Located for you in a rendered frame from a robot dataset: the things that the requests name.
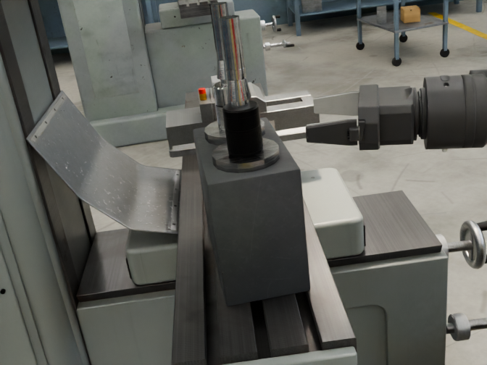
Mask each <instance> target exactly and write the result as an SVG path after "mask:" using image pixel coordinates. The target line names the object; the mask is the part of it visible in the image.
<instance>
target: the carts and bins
mask: <svg viewBox="0 0 487 365"><path fill-rule="evenodd" d="M448 11H449V0H444V10H443V20H439V19H436V18H433V17H428V16H425V15H422V14H420V8H419V7H418V6H417V5H414V6H407V7H406V6H405V0H401V11H399V0H394V11H393V12H389V13H386V6H380V7H377V14H376V15H371V16H366V17H362V16H361V0H357V31H358V43H357V44H356V48H357V49H358V50H363V48H364V47H365V45H364V43H363V42H362V22H365V23H367V24H369V25H373V26H375V27H378V28H382V29H384V30H387V31H390V32H392V33H394V58H393V59H392V65H394V66H396V67H398V66H399V65H400V64H401V58H399V40H400V41H401V42H402V43H404V42H406V41H407V35H405V32H406V31H411V30H418V29H423V28H430V27H435V26H439V25H443V45H442V49H441V51H440V55H441V56H442V57H447V56H448V55H449V50H448V49H447V40H448V24H449V22H448ZM399 33H401V35H400V36H399Z"/></svg>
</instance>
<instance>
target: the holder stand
mask: <svg viewBox="0 0 487 365"><path fill-rule="evenodd" d="M260 123H261V129H262V142H263V149H262V151H260V152H259V153H258V154H255V155H251V156H232V155H230V154H229V153H228V146H227V140H226V134H225V132H223V131H221V130H219V127H218V122H217V121H215V122H212V123H210V124H209V125H207V126H206V127H201V128H196V129H194V130H193V138H194V143H195V147H196V156H197V161H198V165H199V174H200V179H201V187H202V192H203V197H204V205H205V210H206V215H207V224H208V228H209V235H210V238H211V242H212V247H213V251H214V255H215V261H216V264H217V270H218V274H219V277H220V283H221V286H222V292H223V295H224V299H225V304H226V306H234V305H238V304H242V303H248V302H252V301H260V300H264V299H268V298H274V297H278V296H283V295H290V294H294V293H300V292H304V291H309V290H310V278H309V262H308V253H307V237H306V227H305V218H304V202H303V193H302V184H301V170H300V168H299V166H298V165H297V163H296V162H295V161H294V158H293V157H292V155H291V154H290V153H289V151H288V149H287V148H286V146H285V145H284V143H283V142H282V140H281V139H280V137H279V136H278V134H277V133H276V131H275V129H274V128H273V126H272V125H271V123H270V121H269V120H268V118H266V117H263V118H260Z"/></svg>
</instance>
